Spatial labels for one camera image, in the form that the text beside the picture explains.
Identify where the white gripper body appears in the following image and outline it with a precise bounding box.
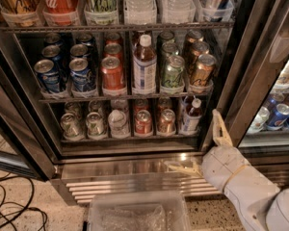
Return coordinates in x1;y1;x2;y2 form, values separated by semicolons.
201;145;250;192

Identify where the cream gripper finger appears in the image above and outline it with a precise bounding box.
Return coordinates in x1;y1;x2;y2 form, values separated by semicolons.
212;109;233;146
165;161;203;177

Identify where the blue label tea bottle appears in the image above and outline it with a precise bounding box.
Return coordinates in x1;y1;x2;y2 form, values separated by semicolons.
133;35;157;94

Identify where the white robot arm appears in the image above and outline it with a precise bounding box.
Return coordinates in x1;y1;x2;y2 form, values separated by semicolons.
166;110;289;231

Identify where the small tea bottle bottom shelf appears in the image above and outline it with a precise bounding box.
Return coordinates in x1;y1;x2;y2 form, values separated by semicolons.
181;98;202;134

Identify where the front gold can bottom shelf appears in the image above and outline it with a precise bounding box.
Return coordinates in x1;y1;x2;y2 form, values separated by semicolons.
158;109;175;135

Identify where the gold can shelf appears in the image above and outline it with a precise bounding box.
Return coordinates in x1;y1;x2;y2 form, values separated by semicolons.
187;41;210;66
158;109;175;135
190;54;217;87

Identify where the right fridge glass door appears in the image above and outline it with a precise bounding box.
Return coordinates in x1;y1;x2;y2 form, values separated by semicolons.
200;0;289;168

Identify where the front red can bottom shelf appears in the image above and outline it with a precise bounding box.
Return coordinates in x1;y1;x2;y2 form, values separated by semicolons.
135;110;152;135

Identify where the front gold can middle shelf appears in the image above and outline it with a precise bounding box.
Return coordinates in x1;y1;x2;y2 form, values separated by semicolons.
190;54;217;87

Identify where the front green can middle shelf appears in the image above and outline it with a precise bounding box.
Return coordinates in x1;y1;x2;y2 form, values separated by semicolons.
161;55;185;89

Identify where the green can shelf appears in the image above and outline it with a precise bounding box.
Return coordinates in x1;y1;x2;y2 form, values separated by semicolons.
161;42;179;62
161;55;185;89
85;0;118;25
86;112;105;139

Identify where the fridge bottom vent grille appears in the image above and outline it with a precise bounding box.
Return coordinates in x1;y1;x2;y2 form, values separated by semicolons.
66;171;221;204

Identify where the front red can middle shelf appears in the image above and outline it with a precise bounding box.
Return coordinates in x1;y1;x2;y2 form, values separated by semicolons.
100;57;125;90

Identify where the clear water bottle top right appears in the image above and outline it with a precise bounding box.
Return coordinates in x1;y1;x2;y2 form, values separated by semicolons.
158;0;196;24

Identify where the clear water bottle top left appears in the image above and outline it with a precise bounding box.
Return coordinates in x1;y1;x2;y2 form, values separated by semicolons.
123;0;157;25

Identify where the open left fridge door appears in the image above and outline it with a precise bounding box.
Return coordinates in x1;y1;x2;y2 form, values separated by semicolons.
0;32;57;181

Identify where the green can top shelf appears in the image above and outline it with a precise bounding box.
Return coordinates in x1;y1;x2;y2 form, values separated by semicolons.
85;0;118;25

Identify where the red cola can top shelf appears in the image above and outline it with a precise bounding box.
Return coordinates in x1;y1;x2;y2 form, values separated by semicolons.
43;0;78;26

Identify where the orange can top shelf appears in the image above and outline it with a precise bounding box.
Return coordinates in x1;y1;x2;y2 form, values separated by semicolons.
0;0;43;27

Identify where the blue can behind right door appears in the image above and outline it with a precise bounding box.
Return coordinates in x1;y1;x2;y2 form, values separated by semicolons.
266;103;289;130

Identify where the clear plastic bin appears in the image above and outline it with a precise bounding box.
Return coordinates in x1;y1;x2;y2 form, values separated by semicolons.
87;191;192;231

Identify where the front green can bottom left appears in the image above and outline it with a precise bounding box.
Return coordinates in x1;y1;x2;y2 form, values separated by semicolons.
61;113;84;141

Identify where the blue can column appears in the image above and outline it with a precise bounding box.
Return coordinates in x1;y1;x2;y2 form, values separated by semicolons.
34;59;66;93
69;58;96;92
41;45;64;68
70;44;92;62

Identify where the front blue can left column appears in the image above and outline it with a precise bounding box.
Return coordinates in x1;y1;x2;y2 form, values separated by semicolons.
34;59;66;93

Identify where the middle blue can left column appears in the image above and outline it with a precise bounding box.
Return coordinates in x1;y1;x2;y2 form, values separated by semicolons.
41;45;64;68

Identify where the black cable on floor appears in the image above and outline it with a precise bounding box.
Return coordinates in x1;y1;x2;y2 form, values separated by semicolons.
0;168;49;231

